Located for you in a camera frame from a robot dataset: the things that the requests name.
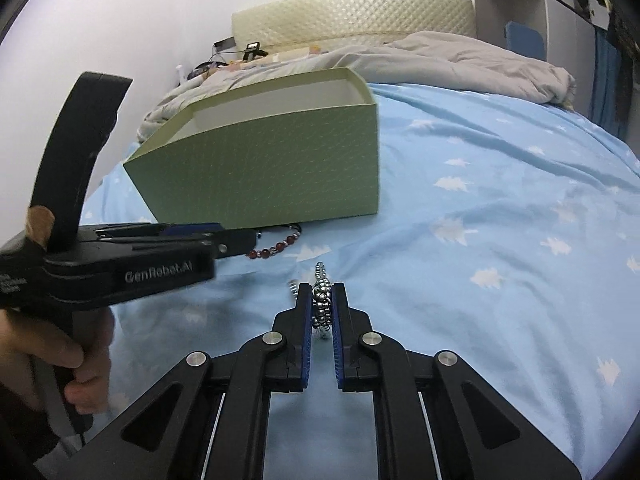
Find blue chair backrest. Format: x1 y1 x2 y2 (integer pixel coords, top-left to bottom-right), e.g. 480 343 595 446
505 21 546 63

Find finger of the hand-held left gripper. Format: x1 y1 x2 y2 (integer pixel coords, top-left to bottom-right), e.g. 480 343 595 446
95 222 224 240
200 228 258 259

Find green cardboard box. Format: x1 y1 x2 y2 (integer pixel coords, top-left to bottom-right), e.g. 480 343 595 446
122 66 379 231

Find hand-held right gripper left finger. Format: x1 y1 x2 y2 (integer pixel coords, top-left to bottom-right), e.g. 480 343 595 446
97 282 315 480

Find cream quilted headboard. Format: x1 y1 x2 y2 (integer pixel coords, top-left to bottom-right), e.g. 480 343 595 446
231 0 475 56

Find blue hanging cloth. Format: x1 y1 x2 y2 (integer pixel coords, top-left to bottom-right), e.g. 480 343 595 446
592 27 626 141

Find white cabinet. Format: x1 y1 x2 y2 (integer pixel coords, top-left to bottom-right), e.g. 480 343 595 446
472 0 601 126

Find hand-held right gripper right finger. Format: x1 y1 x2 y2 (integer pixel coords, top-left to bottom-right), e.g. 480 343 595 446
332 282 583 480

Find person's left hand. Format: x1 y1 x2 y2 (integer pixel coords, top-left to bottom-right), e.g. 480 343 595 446
0 308 115 414

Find light blue printed bed sheet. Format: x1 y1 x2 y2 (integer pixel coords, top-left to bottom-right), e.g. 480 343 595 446
80 82 640 480

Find metal bead chain bracelet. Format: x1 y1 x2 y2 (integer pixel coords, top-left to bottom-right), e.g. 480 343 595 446
287 261 335 343

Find grey blanket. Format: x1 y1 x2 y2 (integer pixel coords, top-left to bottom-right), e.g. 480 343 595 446
137 30 576 141

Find red bead bracelet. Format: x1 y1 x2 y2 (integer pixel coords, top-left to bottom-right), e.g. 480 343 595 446
245 222 304 261

